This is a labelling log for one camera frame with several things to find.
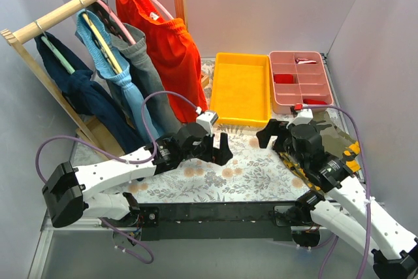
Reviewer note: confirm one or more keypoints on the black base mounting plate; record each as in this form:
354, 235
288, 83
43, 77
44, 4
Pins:
277, 220

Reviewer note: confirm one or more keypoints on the wooden clothes rack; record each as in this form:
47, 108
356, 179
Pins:
91, 131

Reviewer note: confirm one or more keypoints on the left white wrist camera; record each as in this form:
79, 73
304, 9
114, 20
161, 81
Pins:
206, 119

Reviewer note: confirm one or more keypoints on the yellow plastic bin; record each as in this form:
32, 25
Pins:
241, 89

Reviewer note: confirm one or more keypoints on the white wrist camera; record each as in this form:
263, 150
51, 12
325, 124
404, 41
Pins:
206, 119
302, 114

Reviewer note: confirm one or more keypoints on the mint green hanger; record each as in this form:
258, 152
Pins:
58, 55

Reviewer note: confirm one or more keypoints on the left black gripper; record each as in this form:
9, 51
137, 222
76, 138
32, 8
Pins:
211, 147

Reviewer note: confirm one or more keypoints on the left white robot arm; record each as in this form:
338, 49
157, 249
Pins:
71, 193

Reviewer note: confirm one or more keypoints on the pink hanger with grey shorts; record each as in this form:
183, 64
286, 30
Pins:
118, 22

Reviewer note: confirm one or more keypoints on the camouflage shorts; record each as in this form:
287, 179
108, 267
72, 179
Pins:
340, 163

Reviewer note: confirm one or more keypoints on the red white packet in organizer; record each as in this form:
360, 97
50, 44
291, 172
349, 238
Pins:
301, 61

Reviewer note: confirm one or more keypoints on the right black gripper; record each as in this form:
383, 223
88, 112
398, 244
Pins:
281, 138

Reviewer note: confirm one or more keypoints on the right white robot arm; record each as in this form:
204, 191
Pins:
363, 223

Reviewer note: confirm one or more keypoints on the pink compartment organizer box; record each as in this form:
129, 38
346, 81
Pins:
311, 81

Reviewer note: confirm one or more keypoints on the red cloth in organizer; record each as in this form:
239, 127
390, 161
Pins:
314, 102

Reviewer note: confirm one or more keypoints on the red item in organizer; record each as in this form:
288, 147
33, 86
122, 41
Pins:
284, 79

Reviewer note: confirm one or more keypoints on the orange red shorts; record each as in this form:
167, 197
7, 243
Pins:
170, 47

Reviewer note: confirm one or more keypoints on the yellow hanger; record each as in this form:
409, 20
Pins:
106, 51

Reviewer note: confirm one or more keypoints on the navy blue shorts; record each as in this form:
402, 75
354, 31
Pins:
86, 96

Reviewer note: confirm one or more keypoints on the light blue shorts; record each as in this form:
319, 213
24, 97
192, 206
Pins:
131, 96

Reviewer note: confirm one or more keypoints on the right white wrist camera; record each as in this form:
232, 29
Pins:
302, 114

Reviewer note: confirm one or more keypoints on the grey shorts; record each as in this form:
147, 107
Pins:
144, 74

